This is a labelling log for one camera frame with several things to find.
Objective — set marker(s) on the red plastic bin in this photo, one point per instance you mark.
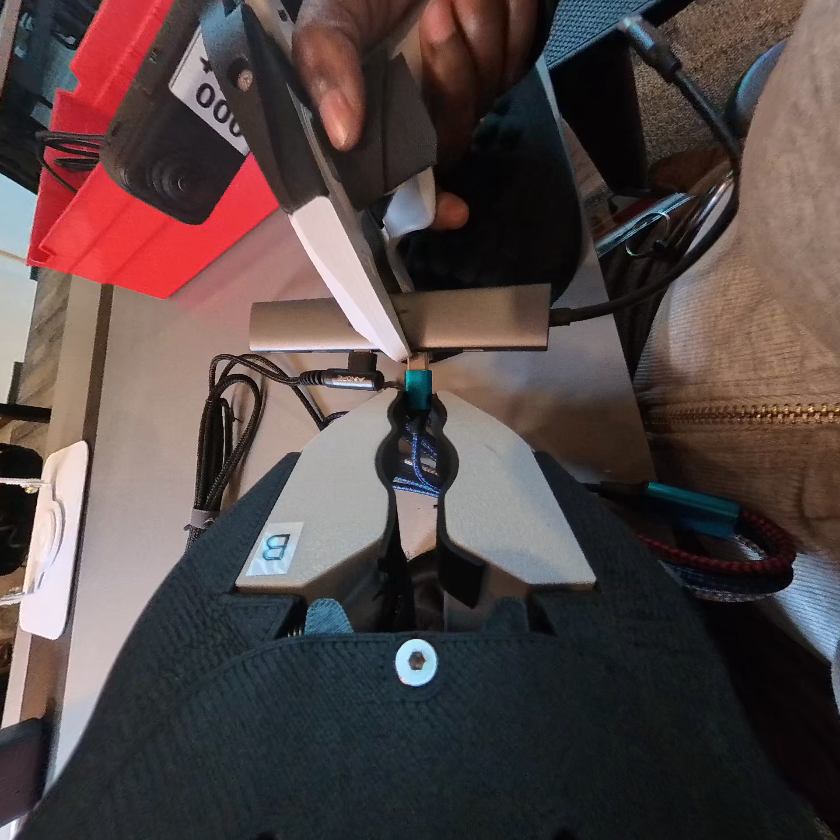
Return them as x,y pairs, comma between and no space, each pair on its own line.
131,229

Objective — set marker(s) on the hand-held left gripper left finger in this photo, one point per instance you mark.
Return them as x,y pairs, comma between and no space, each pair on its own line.
315,499

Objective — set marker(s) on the black honeycomb armrest pad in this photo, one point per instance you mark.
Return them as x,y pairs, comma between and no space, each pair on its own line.
518,197

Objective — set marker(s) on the white board stand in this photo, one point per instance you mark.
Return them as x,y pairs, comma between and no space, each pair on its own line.
56,525

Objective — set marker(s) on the grey usb hub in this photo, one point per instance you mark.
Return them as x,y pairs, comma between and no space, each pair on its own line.
472,321

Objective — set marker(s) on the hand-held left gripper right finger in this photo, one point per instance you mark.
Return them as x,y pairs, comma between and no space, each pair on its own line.
512,512

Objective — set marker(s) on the person's right hand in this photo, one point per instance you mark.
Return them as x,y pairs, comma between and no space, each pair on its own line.
459,52

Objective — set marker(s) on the black mesh office chair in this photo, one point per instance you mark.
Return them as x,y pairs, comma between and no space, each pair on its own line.
604,33

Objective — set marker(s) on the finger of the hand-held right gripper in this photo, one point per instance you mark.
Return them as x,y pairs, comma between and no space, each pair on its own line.
354,275
401,269

